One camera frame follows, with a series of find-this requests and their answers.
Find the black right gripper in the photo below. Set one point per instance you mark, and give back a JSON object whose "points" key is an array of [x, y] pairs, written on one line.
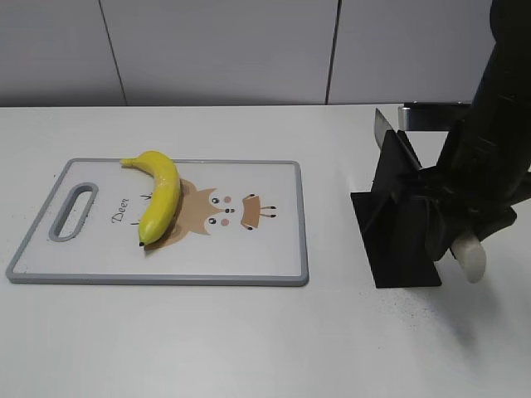
{"points": [[493, 170]]}

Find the white handled kitchen knife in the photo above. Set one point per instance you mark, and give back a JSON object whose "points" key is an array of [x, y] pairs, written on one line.
{"points": [[466, 247]]}

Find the yellow plastic banana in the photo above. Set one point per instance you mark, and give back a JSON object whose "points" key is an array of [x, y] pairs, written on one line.
{"points": [[165, 196]]}

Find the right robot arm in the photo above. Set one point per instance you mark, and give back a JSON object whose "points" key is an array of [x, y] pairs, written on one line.
{"points": [[503, 94]]}

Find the black knife stand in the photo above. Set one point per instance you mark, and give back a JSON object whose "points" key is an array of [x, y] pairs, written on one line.
{"points": [[393, 224]]}

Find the white deer cutting board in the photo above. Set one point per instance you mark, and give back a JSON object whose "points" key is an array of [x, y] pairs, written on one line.
{"points": [[240, 223]]}

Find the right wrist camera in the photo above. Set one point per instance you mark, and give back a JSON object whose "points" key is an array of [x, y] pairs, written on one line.
{"points": [[428, 116]]}

